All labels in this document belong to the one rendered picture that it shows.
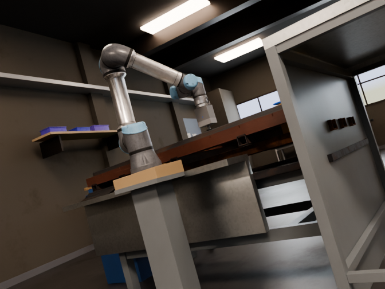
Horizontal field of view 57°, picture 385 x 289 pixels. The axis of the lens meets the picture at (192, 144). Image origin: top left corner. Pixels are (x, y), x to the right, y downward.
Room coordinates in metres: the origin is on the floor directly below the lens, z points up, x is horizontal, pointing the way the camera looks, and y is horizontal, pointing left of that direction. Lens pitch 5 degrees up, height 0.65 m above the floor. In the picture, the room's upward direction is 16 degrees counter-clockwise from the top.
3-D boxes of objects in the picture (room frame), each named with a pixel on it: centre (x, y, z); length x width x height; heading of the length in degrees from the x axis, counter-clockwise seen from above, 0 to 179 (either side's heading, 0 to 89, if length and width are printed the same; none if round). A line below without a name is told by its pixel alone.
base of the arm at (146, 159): (1.66, 0.24, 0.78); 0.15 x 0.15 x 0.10
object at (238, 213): (2.09, 0.30, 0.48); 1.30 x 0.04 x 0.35; 54
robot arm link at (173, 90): (1.88, -0.02, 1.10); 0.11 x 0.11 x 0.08; 21
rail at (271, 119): (2.01, 0.11, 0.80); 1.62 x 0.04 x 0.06; 54
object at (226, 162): (2.03, 0.34, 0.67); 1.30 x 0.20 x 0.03; 54
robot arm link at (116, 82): (1.78, 0.29, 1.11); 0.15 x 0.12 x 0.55; 21
